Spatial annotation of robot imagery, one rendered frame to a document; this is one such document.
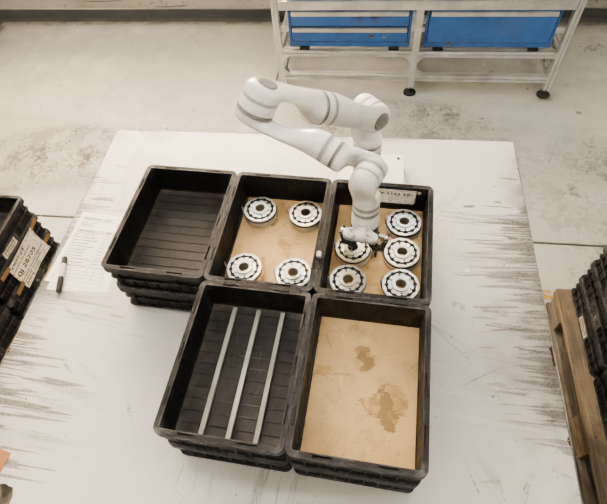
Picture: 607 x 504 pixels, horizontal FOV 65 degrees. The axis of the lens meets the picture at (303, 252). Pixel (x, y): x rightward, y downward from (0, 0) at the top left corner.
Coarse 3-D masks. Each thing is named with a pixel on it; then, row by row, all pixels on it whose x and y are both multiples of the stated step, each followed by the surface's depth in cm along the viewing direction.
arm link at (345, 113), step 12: (336, 96) 125; (336, 108) 124; (348, 108) 127; (360, 108) 130; (372, 108) 133; (384, 108) 136; (336, 120) 126; (348, 120) 129; (360, 120) 132; (372, 120) 135; (384, 120) 138; (372, 132) 140
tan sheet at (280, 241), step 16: (272, 224) 148; (288, 224) 147; (240, 240) 145; (256, 240) 145; (272, 240) 144; (288, 240) 144; (304, 240) 143; (272, 256) 141; (288, 256) 141; (304, 256) 140; (272, 272) 138
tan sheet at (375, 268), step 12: (348, 216) 148; (384, 216) 147; (420, 216) 146; (336, 228) 145; (384, 228) 144; (336, 240) 143; (420, 240) 141; (420, 252) 138; (336, 264) 138; (372, 264) 137; (384, 264) 137; (420, 264) 136; (372, 276) 135; (420, 276) 134; (372, 288) 132; (420, 288) 131
